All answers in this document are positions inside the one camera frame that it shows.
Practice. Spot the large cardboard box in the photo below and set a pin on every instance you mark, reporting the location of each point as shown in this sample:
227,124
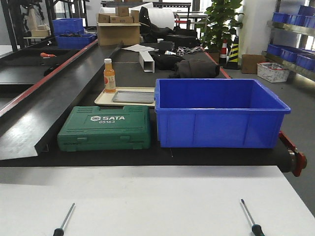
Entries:
115,33

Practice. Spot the black bag on conveyor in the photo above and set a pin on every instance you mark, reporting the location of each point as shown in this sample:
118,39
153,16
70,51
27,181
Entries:
165,62

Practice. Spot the small metal tray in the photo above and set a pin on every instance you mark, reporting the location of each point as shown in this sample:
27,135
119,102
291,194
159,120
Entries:
134,97

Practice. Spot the metal shelf rack with bins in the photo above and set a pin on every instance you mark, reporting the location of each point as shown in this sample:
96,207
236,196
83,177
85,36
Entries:
288,34

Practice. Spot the green-handled screwdriver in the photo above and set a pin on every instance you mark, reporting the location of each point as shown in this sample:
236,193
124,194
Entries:
60,231
256,228

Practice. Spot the green SATA tool case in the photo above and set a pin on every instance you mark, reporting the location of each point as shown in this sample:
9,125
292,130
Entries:
93,128

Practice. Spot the large blue plastic bin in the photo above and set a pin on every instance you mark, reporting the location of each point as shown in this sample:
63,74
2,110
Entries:
217,113

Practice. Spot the blue bin far left lower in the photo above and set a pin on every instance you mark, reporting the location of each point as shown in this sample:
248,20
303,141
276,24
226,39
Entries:
74,41

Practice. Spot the white rectangular tube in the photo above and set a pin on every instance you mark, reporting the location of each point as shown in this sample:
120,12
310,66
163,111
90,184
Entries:
146,62

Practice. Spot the dark folded cloth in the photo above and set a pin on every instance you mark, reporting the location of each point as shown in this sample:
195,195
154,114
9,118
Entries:
195,68

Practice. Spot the green potted plant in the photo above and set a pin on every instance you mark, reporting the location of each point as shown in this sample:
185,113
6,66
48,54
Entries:
220,24

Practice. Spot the white wire basket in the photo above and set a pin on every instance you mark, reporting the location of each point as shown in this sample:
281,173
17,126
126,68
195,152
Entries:
272,72

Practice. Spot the orange juice bottle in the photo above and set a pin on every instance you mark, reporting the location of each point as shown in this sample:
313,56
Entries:
109,77

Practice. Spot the cream plastic tray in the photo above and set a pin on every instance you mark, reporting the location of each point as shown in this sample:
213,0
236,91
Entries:
105,99

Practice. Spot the blue bin far left upper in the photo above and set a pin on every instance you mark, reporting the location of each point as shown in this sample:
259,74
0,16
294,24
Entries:
68,25

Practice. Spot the orange-handled tool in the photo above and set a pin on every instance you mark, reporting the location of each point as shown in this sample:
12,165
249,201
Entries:
46,55

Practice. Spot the striped traffic cone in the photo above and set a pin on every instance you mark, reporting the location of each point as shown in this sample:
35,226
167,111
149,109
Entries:
232,62

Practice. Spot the brown cardboard box on floor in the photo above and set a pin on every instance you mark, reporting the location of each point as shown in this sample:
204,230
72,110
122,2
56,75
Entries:
249,63

